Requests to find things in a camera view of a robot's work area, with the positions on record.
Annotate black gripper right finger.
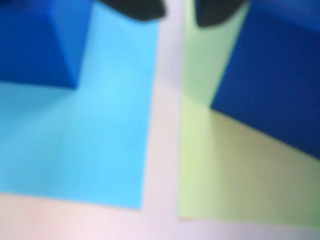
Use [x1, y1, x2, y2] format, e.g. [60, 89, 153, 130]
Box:
[194, 0, 251, 28]

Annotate light blue paper square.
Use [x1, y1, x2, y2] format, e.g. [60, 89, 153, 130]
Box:
[0, 0, 161, 211]

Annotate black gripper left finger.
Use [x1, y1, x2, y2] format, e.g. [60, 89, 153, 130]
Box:
[98, 0, 168, 21]

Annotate medium blue cube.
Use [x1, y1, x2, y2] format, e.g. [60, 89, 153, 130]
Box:
[0, 0, 93, 90]

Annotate large blue cube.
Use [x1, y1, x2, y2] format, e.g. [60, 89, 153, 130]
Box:
[210, 0, 320, 160]

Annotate green paper square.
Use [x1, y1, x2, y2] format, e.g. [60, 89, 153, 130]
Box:
[177, 0, 320, 227]

